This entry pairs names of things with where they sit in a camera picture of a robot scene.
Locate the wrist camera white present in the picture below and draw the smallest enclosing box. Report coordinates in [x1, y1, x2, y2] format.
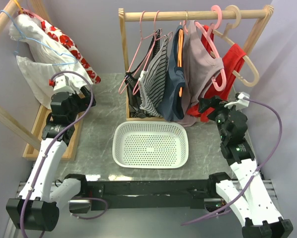
[49, 75, 75, 94]
[224, 92, 250, 111]

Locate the pink plastic hanger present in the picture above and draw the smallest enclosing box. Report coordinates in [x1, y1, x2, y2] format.
[194, 5, 226, 91]

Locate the white striped tank top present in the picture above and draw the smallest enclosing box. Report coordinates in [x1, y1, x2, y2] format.
[139, 35, 169, 118]

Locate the beige wooden hanger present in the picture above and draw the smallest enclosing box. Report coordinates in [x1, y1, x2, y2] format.
[214, 5, 260, 87]

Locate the navy blue tank top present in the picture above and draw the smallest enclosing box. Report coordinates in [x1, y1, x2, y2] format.
[157, 25, 185, 121]

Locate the blue wire hanger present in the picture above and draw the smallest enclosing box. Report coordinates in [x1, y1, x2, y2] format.
[0, 9, 79, 66]

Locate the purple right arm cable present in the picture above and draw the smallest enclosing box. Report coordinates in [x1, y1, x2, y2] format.
[180, 99, 284, 226]

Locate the pink wire hanger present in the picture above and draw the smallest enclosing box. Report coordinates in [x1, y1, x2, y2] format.
[118, 10, 161, 95]
[132, 10, 173, 95]

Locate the orange plastic hanger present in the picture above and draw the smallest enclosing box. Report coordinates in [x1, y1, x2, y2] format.
[177, 28, 184, 97]

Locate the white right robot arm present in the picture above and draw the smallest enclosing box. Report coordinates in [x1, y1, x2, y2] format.
[195, 93, 294, 238]

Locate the wooden clothes rack centre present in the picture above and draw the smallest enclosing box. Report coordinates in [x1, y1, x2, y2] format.
[118, 5, 275, 122]

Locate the white perforated plastic basket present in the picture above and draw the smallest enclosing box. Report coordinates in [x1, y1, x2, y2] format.
[112, 121, 189, 169]

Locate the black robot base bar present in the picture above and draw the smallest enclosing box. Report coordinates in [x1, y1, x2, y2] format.
[65, 174, 220, 211]

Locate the red tank top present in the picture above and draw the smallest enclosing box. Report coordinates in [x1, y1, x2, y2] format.
[187, 35, 246, 122]

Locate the mauve tank top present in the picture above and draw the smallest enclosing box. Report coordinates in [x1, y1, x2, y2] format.
[178, 20, 223, 127]

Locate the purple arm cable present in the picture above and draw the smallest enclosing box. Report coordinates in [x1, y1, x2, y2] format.
[180, 99, 284, 226]
[19, 70, 109, 238]

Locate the wooden clothes rack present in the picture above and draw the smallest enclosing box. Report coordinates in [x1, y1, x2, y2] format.
[118, 5, 275, 122]
[0, 0, 89, 162]

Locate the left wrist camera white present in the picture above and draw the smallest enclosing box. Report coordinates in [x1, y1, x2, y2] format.
[49, 75, 75, 94]

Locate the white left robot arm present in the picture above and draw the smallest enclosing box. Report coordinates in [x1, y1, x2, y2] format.
[6, 87, 96, 234]

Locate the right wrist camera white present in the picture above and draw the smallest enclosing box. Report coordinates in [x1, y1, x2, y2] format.
[224, 92, 250, 111]

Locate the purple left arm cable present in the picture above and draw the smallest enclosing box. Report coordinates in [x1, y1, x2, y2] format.
[19, 70, 109, 238]

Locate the red floral white garment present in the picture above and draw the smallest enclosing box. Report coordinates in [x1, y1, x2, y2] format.
[41, 20, 101, 84]

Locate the wooden clothes rack left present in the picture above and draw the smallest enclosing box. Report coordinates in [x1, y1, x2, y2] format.
[0, 0, 89, 162]

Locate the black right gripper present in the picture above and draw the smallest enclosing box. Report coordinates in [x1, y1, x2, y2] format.
[198, 95, 241, 141]

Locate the black striped tank top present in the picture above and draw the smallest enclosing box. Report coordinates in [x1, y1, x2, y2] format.
[124, 30, 160, 119]

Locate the white dress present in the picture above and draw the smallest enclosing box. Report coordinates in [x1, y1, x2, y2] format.
[9, 14, 93, 109]

